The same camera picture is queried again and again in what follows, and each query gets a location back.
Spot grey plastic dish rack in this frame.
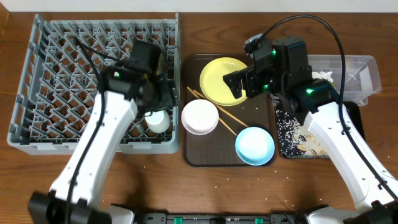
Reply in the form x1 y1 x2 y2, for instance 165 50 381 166
7 15 181 155

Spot black waste tray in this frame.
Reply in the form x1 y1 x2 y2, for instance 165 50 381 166
276 101 364 161

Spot small pale green cup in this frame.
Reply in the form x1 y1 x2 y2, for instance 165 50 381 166
144 110 171 133

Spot wooden chopstick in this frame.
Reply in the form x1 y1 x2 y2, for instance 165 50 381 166
193 90 249 128
186 86 238 137

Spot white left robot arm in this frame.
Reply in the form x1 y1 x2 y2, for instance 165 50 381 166
28 40 180 223

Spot light blue bowl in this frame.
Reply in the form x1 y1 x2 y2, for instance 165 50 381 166
235 127 275 166

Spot wooden chopstick upper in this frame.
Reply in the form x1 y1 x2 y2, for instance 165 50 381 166
193 90 249 128

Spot pink white bowl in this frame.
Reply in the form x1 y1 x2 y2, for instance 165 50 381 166
181 99 220 136

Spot yellow plate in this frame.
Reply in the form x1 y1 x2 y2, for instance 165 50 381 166
200 57 247 106

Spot clear plastic waste bin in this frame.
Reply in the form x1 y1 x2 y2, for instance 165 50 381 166
308 55 382 106

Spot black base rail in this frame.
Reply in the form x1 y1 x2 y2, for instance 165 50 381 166
108 205 358 224

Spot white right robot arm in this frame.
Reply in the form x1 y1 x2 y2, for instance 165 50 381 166
223 34 397 223

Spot dark brown serving tray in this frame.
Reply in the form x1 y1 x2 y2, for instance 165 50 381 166
182 54 277 167

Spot rice and food scraps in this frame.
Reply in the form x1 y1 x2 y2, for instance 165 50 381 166
276 109 329 159

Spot wooden chopstick lower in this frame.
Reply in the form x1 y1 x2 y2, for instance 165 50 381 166
186 86 238 137

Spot white tissue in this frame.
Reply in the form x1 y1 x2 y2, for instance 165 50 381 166
312 71 333 83

